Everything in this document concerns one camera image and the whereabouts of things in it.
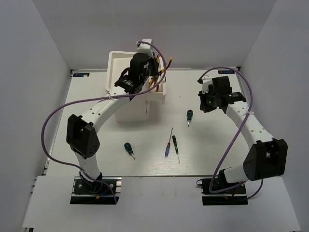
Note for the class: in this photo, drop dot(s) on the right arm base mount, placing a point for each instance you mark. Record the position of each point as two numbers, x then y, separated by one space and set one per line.
236 196

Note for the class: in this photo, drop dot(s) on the large yellow black pliers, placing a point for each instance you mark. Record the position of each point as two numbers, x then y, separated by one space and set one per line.
167 66

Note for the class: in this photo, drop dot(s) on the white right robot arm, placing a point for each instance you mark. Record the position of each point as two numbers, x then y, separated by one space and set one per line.
267 155

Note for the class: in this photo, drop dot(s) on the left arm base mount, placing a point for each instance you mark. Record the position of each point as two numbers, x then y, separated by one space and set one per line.
97 194

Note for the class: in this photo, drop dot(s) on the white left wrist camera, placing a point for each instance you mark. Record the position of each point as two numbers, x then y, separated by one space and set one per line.
145 48

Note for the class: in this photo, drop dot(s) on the white drawer cabinet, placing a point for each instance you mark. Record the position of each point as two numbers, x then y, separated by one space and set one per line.
127 74

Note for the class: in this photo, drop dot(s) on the green stubby screwdriver orange cap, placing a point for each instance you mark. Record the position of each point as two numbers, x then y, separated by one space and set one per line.
189 116

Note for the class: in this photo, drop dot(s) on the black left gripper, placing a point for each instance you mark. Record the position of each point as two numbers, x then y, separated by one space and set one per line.
152 60

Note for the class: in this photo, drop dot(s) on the white drawer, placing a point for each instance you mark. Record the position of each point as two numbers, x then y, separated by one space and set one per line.
157 94

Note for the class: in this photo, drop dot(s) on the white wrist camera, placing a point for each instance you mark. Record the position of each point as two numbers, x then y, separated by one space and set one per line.
145 48
205 81

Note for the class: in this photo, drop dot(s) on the green black precision screwdriver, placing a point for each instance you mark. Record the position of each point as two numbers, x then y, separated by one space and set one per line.
176 147

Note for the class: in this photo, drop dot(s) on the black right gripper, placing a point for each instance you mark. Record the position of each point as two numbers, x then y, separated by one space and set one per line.
203 107

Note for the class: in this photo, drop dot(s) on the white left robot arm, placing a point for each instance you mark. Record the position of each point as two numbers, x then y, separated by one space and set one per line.
82 130

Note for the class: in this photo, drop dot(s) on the small yellow needle-nose pliers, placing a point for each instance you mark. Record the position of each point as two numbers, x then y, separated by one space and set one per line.
153 84

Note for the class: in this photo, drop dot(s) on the blue red handled screwdriver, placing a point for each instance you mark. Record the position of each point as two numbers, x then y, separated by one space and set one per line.
168 144

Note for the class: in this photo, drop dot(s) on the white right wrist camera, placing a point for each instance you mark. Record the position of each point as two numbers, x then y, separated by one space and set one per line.
205 81

